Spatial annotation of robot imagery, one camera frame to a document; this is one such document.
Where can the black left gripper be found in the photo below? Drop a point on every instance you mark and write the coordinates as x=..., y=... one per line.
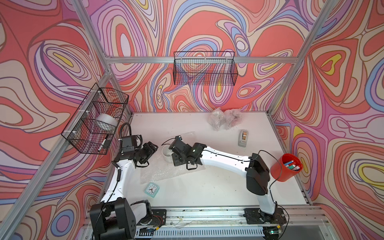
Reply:
x=149, y=150

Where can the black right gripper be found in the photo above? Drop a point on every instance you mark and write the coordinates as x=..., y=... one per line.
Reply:
x=175, y=160

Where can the white mug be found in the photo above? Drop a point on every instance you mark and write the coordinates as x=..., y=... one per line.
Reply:
x=167, y=154

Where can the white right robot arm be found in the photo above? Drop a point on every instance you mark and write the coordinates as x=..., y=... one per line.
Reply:
x=252, y=168

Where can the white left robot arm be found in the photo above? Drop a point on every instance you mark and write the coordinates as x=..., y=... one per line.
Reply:
x=114, y=218

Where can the teal alarm clock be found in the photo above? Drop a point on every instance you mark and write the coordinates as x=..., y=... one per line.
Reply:
x=152, y=190

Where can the black marker in basket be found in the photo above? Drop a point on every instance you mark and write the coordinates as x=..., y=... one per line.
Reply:
x=104, y=146

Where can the white tape roll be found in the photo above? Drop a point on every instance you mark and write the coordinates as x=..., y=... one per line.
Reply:
x=106, y=122

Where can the grey tape dispenser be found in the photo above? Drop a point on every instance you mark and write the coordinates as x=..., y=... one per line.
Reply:
x=243, y=138

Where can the red pen cup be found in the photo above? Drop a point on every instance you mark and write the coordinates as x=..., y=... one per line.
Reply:
x=286, y=167

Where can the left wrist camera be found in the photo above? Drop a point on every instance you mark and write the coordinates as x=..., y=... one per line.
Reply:
x=131, y=143

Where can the left wire basket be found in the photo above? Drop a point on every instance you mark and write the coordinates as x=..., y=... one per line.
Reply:
x=92, y=128

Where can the wire basket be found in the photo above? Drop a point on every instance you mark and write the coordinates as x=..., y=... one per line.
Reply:
x=92, y=128
x=205, y=68

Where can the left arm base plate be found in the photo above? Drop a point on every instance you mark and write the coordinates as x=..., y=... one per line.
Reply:
x=158, y=219

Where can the back wire basket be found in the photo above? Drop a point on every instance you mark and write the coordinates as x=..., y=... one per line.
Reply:
x=205, y=68

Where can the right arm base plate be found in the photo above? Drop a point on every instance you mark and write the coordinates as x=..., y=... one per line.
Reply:
x=254, y=216

